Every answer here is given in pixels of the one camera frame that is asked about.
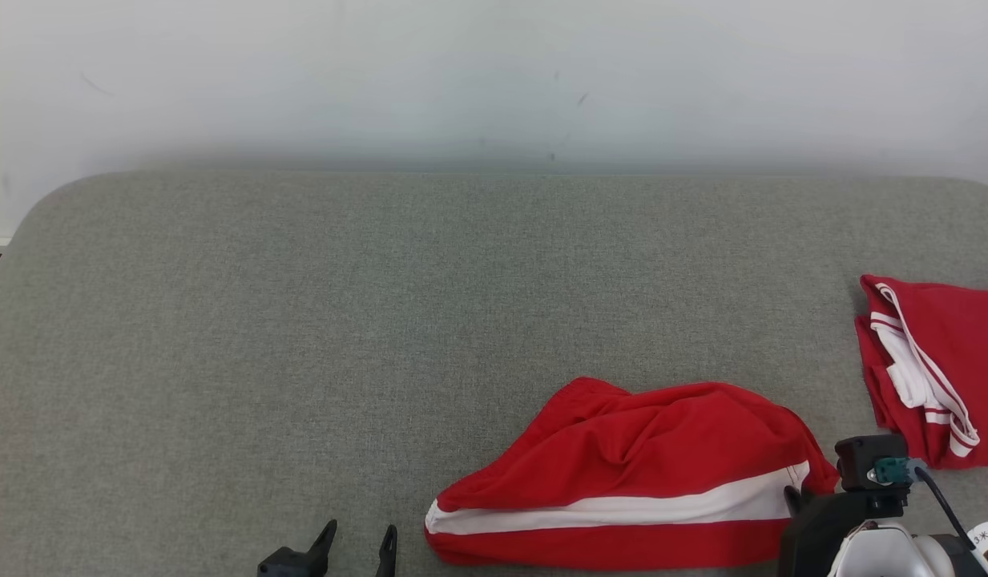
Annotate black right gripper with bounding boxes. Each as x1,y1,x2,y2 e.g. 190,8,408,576
778,485,907,577

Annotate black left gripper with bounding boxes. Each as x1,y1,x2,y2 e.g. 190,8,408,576
257,519,398,577

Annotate red shorts with white stripe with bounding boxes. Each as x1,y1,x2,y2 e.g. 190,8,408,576
424,377,841,571

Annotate red jersey with white trim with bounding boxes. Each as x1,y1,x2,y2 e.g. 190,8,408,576
854,274,988,470

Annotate thin black camera cable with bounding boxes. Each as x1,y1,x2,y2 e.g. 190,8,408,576
913,467,979,554

